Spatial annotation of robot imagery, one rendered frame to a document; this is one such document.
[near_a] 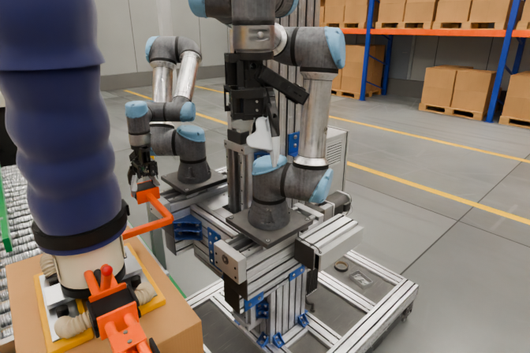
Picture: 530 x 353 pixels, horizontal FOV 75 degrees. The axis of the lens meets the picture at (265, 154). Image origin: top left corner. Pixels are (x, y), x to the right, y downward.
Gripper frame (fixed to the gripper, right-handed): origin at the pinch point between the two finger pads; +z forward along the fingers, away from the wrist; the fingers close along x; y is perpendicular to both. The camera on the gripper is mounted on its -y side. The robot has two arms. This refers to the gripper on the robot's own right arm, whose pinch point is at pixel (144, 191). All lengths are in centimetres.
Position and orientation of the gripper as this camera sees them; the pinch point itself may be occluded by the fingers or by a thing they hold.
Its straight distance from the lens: 143.5
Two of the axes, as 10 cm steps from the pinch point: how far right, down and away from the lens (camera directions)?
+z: 0.0, 9.4, 3.3
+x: 8.0, -2.0, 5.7
